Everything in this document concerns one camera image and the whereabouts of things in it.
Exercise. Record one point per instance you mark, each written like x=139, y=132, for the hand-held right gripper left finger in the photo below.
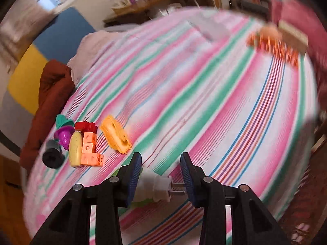
x=134, y=176

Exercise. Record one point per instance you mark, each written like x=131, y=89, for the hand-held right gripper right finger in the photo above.
x=186, y=179

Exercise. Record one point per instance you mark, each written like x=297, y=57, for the white plug adapter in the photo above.
x=153, y=184

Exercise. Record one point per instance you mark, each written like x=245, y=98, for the red toy block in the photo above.
x=86, y=126

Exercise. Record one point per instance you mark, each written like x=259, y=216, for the yellow toy cheese wedge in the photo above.
x=116, y=135

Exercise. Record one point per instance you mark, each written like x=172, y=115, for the orange building blocks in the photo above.
x=89, y=153

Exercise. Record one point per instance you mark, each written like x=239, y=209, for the yellow toy bottle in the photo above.
x=76, y=149

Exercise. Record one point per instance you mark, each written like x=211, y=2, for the striped bed sheet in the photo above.
x=194, y=102

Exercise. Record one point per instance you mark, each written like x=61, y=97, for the purple toy cone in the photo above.
x=63, y=137

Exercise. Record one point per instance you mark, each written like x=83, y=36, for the black plastic cylinder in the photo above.
x=52, y=155

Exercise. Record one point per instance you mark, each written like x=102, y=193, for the green toy cone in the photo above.
x=62, y=121

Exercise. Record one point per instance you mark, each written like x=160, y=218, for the brown quilted jacket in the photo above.
x=51, y=91

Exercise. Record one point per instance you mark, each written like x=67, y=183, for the pale pink pillow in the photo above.
x=94, y=48

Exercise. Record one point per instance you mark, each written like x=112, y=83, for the blue yellow grey headboard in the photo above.
x=28, y=69

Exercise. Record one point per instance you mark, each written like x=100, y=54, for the grey cloth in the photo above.
x=209, y=29

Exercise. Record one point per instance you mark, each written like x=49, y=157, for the orange plastic basket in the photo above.
x=281, y=49

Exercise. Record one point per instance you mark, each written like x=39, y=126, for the peach round toy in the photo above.
x=269, y=32

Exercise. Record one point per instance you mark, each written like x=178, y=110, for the wooden desk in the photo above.
x=148, y=6

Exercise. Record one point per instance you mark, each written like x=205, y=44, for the cardboard box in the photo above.
x=293, y=35

